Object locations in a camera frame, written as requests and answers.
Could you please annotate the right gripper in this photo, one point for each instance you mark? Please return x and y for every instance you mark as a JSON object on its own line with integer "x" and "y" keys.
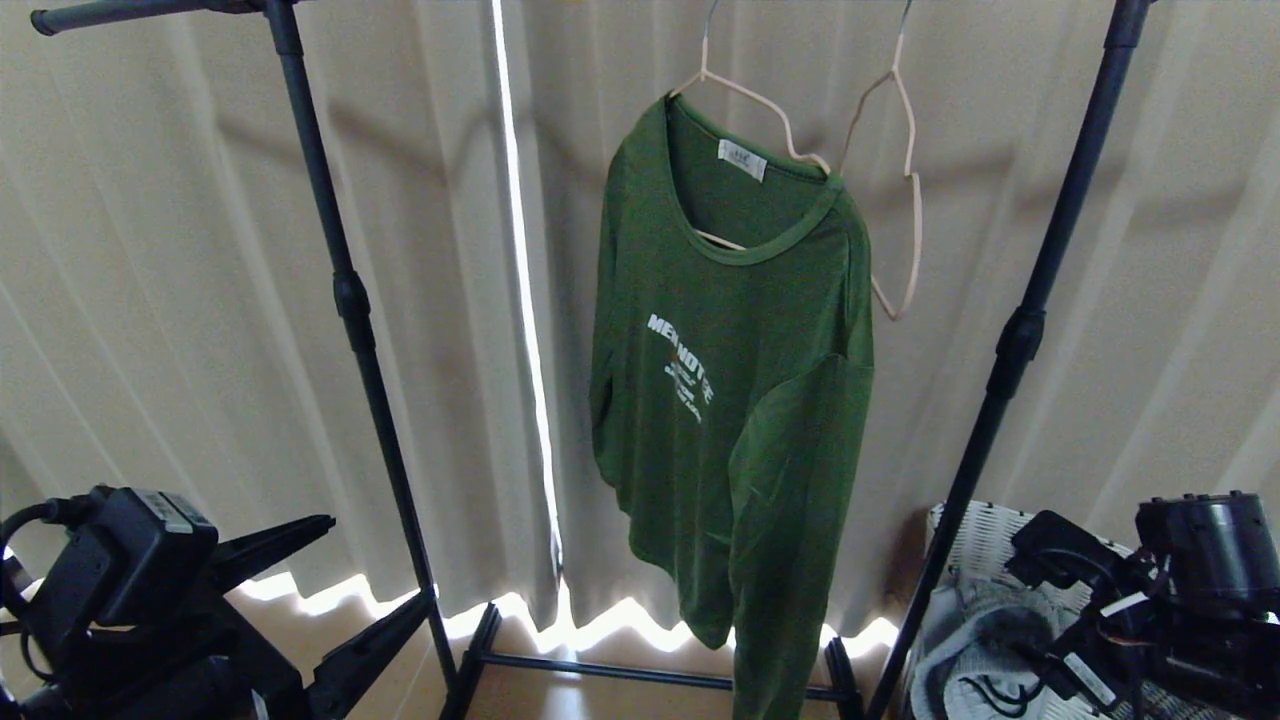
{"x": 1100, "y": 660}

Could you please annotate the pink clothes hanger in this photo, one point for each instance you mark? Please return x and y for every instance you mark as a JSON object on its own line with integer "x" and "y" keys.
{"x": 917, "y": 240}
{"x": 740, "y": 90}

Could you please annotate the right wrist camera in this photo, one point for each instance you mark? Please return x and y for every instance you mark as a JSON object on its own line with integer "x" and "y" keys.
{"x": 1060, "y": 555}

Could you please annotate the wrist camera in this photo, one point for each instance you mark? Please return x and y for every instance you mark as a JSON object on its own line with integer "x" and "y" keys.
{"x": 130, "y": 560}
{"x": 1060, "y": 555}

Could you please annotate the black clothes rack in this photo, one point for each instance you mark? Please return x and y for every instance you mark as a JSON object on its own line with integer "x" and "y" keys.
{"x": 352, "y": 300}

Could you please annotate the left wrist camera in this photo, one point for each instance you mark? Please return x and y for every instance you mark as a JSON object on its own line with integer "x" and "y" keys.
{"x": 130, "y": 560}

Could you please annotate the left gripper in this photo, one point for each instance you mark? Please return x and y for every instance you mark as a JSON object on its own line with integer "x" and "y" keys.
{"x": 180, "y": 680}

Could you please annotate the pale grey shorts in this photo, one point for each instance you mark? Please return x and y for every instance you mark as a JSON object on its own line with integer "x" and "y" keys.
{"x": 960, "y": 640}

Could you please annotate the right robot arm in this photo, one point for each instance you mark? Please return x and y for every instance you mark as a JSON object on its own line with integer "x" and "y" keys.
{"x": 1210, "y": 550}

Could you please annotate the beige curtain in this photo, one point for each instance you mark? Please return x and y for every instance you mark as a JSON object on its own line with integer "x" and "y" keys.
{"x": 200, "y": 250}

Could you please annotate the green long-sleeved shirt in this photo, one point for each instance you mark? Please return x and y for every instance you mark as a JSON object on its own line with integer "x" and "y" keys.
{"x": 740, "y": 400}

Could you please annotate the white laundry basket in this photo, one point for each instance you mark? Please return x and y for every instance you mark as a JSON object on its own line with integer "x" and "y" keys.
{"x": 980, "y": 540}

